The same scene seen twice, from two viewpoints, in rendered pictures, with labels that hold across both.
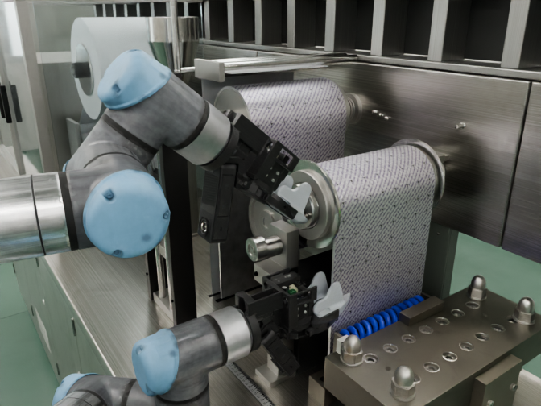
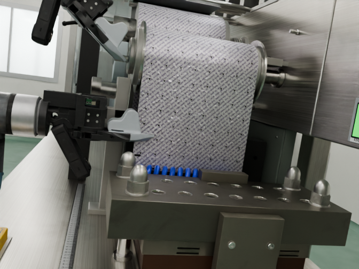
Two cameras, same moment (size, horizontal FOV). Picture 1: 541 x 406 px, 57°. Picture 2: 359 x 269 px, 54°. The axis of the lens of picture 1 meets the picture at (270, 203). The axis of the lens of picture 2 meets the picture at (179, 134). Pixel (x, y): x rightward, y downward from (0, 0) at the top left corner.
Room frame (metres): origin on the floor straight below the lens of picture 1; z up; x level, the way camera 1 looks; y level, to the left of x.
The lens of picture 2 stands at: (0.10, -0.43, 1.20)
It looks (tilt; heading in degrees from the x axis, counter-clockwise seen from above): 7 degrees down; 21
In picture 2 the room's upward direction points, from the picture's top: 8 degrees clockwise
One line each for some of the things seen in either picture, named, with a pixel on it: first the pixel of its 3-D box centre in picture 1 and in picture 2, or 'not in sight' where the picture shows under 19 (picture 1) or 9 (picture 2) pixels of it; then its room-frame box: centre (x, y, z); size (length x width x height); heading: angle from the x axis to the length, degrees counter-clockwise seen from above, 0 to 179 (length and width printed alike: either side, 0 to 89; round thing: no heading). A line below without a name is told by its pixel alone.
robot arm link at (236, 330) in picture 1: (227, 333); (30, 115); (0.60, 0.06, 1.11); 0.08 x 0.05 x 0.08; 35
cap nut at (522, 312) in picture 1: (526, 308); (321, 191); (0.75, -0.45, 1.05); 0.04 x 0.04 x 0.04
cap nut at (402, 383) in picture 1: (403, 379); (138, 179); (0.57, -0.19, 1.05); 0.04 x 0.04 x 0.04
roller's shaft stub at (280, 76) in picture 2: not in sight; (266, 76); (0.92, -0.30, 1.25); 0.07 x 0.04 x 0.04; 125
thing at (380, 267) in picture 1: (382, 271); (193, 131); (0.77, -0.20, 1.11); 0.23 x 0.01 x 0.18; 125
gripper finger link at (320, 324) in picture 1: (313, 319); (106, 134); (0.66, -0.07, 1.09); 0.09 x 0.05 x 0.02; 124
